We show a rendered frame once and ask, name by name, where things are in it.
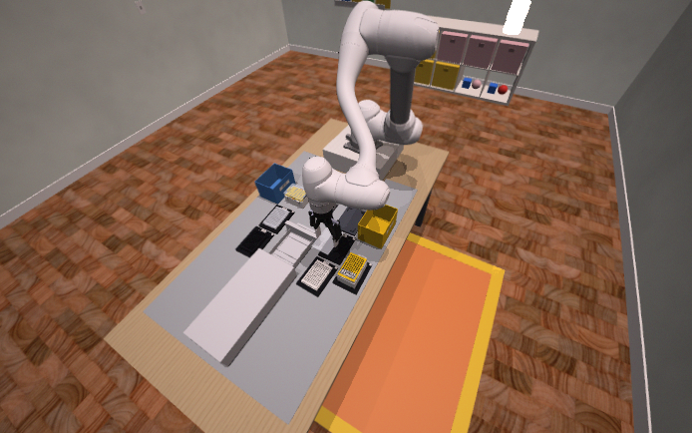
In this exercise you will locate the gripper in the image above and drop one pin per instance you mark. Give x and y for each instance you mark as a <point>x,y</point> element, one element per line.
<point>332,224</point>

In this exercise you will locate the black multi-well assay plate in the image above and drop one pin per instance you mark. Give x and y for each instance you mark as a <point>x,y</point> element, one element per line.
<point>254,241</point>

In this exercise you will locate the yellow open-top bin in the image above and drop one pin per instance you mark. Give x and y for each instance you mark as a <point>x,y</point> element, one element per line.
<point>375,226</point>

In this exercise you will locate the grey bench mat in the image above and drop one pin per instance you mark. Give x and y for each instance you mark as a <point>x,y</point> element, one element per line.
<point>280,360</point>

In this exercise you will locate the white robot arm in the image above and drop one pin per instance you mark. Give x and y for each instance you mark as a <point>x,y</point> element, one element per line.
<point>405,39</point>

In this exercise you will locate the blue open bin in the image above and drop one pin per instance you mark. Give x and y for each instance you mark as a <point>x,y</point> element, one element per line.
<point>274,182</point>

